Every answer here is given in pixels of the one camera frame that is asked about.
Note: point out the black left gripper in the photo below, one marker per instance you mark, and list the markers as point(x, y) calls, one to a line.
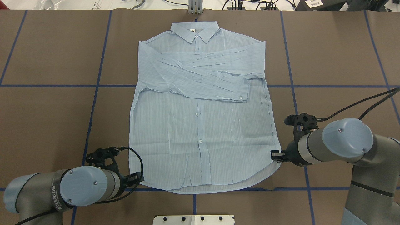
point(122, 180)

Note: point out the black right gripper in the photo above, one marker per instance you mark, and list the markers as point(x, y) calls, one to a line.
point(292, 151)

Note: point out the light blue button-up shirt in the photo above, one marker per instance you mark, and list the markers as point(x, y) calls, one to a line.
point(202, 118)

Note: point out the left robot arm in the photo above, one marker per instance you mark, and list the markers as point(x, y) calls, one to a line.
point(42, 198)

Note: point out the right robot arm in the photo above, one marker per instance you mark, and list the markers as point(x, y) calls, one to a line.
point(375, 160)

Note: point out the clear plastic bag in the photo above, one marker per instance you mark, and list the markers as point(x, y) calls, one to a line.
point(57, 5)

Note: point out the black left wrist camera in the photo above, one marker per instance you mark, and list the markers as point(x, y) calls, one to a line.
point(104, 158)

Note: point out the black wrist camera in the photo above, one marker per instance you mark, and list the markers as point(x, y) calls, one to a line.
point(302, 123)
point(104, 158)

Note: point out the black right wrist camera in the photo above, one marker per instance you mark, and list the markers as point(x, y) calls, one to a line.
point(302, 123)

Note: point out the white camera mast pedestal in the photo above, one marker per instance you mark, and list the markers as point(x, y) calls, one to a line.
point(194, 220)

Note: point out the aluminium frame post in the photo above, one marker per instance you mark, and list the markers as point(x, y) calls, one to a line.
point(195, 7)

